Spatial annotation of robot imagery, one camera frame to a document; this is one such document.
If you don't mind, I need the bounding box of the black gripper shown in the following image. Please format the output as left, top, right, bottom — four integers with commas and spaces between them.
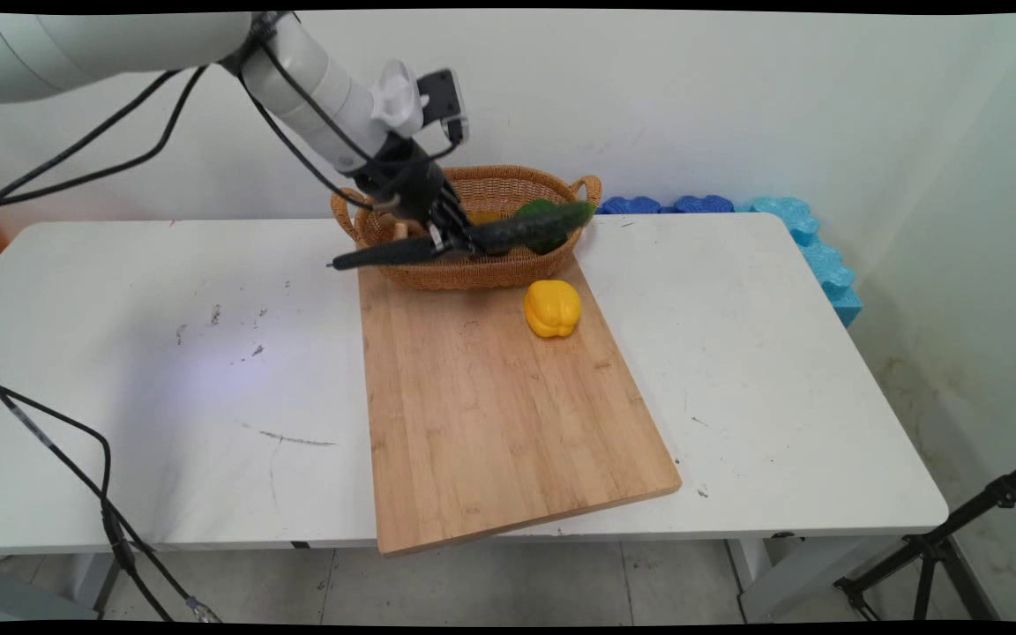
352, 134, 484, 260

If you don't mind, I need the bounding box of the dark green cucumber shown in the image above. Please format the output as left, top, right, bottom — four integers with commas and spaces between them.
328, 200, 596, 272

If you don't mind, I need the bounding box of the woven wicker basket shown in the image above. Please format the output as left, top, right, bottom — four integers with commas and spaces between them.
330, 165, 603, 293

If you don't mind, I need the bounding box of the green bell pepper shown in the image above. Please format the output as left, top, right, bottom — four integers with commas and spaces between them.
512, 198, 572, 256

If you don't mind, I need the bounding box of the yellow bell pepper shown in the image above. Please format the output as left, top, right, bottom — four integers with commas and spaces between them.
523, 279, 583, 340

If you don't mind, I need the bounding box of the bamboo cutting board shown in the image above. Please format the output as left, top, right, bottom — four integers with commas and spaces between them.
356, 254, 684, 558

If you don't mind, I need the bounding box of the light blue foam mat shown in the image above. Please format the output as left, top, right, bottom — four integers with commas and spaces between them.
734, 195, 864, 328

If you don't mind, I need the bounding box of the white table leg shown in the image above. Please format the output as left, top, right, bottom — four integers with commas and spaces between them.
727, 534, 866, 624

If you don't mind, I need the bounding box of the black tripod stand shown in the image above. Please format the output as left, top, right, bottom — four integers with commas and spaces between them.
832, 450, 1016, 623

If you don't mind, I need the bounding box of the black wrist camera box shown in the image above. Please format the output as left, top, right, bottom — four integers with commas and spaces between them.
416, 68, 470, 146

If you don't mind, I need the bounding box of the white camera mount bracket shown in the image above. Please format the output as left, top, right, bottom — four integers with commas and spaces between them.
370, 58, 426, 139

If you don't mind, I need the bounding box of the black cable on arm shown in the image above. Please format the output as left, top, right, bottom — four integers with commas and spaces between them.
237, 11, 467, 211

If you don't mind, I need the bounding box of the black hanging cable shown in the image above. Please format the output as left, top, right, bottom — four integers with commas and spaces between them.
0, 65, 210, 220

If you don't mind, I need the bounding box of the black cable with connector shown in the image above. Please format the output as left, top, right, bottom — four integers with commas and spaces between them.
0, 347, 223, 624

